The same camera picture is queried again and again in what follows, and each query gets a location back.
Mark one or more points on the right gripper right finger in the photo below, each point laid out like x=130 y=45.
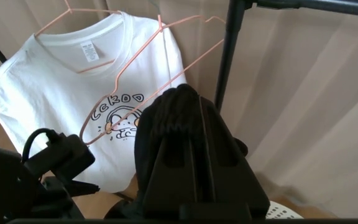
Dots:
x=228 y=180

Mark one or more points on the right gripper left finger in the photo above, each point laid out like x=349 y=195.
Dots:
x=172 y=180

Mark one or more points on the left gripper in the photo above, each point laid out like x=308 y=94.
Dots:
x=54 y=199

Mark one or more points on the black garment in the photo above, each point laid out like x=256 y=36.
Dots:
x=172 y=109

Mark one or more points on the white printed t-shirt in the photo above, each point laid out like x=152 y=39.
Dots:
x=42 y=93

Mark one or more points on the pink clothes hanger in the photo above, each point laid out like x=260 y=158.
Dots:
x=53 y=23
x=160 y=25

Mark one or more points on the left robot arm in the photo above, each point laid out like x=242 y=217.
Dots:
x=2 y=180

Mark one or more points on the white laundry basket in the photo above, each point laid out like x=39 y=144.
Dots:
x=281 y=213

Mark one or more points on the black clothes rack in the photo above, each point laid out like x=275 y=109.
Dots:
x=232 y=46

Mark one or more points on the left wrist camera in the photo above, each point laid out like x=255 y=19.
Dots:
x=70 y=152

